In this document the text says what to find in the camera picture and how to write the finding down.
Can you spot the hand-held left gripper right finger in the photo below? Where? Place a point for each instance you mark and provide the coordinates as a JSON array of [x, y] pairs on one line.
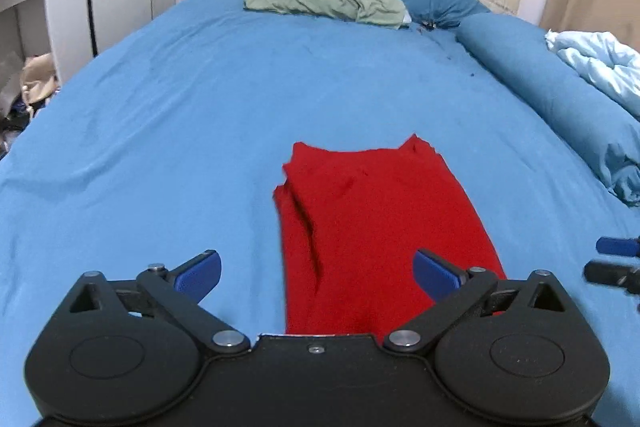
[[435, 274]]

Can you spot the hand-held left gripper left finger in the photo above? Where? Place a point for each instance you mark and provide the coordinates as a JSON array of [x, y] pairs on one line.
[[197, 274]]

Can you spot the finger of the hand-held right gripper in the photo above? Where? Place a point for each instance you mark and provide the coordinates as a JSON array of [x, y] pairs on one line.
[[617, 246], [612, 274]]

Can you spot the red knit sweater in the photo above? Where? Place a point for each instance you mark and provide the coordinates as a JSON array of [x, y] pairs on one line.
[[375, 207]]

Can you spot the blue duvet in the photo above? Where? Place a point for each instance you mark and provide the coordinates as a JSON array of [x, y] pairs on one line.
[[550, 97]]

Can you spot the light blue blanket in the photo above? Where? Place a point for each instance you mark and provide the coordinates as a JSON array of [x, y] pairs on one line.
[[600, 62]]

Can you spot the small dark object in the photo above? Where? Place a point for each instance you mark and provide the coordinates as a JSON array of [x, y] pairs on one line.
[[428, 26]]

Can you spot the beige bag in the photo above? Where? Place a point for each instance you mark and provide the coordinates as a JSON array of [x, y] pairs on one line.
[[39, 77]]

